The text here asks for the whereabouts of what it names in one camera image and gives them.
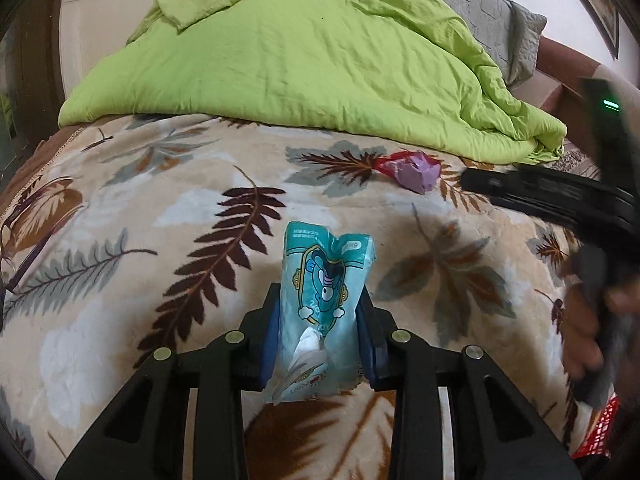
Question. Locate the leaf print blanket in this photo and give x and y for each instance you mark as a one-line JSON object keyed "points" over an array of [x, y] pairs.
{"points": [[150, 360]]}

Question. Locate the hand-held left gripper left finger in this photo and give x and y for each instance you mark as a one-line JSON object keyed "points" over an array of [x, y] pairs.
{"points": [[266, 355]]}

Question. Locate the framed wall painting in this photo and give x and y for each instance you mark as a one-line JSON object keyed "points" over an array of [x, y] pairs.
{"points": [[600, 0]]}

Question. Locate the striped brown pillow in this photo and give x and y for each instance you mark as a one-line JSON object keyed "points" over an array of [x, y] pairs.
{"points": [[575, 162]]}

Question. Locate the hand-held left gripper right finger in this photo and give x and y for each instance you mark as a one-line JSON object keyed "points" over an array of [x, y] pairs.
{"points": [[374, 360]]}

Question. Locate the teal tissue packet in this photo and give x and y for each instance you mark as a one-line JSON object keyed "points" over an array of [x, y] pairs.
{"points": [[320, 285]]}

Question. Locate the red pink wrapper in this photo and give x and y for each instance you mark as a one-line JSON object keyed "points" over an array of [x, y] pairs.
{"points": [[417, 172]]}

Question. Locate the glass panelled wooden door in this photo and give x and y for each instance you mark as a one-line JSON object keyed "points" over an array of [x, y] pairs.
{"points": [[25, 85]]}

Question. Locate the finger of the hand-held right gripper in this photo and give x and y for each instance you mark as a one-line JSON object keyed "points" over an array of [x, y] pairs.
{"points": [[575, 212], [530, 180]]}

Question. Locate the person's right hand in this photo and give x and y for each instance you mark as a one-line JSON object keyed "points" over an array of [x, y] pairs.
{"points": [[580, 335]]}

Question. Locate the brown beige padded headboard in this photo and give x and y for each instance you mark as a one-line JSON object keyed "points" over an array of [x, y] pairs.
{"points": [[560, 60]]}

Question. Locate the green quilt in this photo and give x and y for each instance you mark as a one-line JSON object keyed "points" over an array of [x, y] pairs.
{"points": [[300, 60]]}

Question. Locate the grey quilted pillow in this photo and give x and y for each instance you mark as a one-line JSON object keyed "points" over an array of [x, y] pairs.
{"points": [[500, 15]]}

